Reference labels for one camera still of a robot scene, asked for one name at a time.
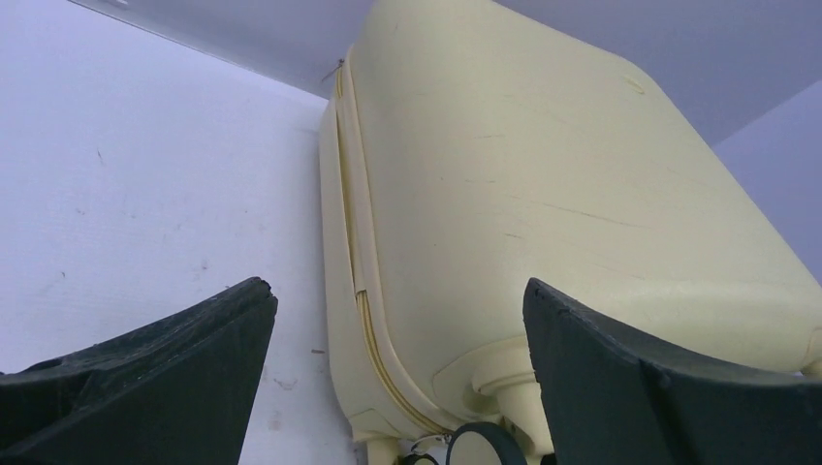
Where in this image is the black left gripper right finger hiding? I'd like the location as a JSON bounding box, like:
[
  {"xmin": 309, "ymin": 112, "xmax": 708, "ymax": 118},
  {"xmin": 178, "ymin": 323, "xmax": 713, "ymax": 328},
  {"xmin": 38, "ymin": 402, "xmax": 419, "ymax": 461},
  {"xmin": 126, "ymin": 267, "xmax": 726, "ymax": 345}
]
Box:
[{"xmin": 522, "ymin": 278, "xmax": 821, "ymax": 464}]

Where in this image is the yellow suitcase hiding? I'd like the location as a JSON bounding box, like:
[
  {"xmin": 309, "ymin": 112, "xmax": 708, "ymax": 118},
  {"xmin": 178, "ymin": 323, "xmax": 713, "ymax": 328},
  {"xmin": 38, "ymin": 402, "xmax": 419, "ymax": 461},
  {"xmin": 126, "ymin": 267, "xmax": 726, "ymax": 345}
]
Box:
[{"xmin": 319, "ymin": 1, "xmax": 821, "ymax": 464}]

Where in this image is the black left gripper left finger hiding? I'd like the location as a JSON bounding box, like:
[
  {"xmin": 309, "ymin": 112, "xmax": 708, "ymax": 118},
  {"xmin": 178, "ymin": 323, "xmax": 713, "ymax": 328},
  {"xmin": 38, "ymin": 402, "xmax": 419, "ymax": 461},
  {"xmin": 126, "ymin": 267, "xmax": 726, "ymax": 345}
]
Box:
[{"xmin": 1, "ymin": 277, "xmax": 277, "ymax": 464}]

